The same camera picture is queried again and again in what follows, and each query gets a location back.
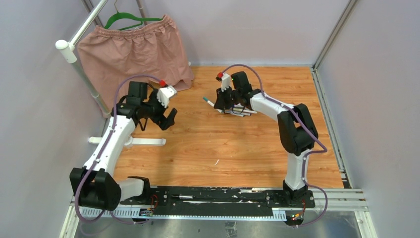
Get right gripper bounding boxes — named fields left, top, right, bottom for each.
left=214, top=85, right=241, bottom=111

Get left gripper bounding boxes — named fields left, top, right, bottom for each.
left=141, top=89, right=177, bottom=130

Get green capped white marker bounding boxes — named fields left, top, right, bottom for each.
left=233, top=108, right=257, bottom=114

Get teal capped white marker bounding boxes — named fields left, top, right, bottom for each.
left=203, top=97, right=223, bottom=113

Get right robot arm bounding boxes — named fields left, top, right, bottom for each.
left=214, top=71, right=318, bottom=207

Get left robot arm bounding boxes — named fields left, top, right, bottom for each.
left=69, top=81, right=177, bottom=211

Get pink shorts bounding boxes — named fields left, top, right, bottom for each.
left=77, top=14, right=194, bottom=109

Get green clothes hanger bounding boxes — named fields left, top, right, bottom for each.
left=103, top=0, right=163, bottom=31

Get white clothes rack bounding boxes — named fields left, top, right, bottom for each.
left=55, top=0, right=167, bottom=146

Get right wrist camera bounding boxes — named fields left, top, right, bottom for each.
left=221, top=72, right=232, bottom=92

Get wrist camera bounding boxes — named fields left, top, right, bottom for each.
left=157, top=85, right=178, bottom=108
left=221, top=72, right=232, bottom=92

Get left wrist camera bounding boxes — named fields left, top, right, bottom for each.
left=157, top=85, right=178, bottom=108

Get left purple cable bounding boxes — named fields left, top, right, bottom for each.
left=74, top=74, right=165, bottom=226

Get purple cable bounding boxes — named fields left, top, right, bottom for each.
left=74, top=74, right=165, bottom=226
left=221, top=64, right=329, bottom=229

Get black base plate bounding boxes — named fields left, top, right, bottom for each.
left=119, top=185, right=316, bottom=218

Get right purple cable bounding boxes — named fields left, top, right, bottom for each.
left=221, top=64, right=329, bottom=229

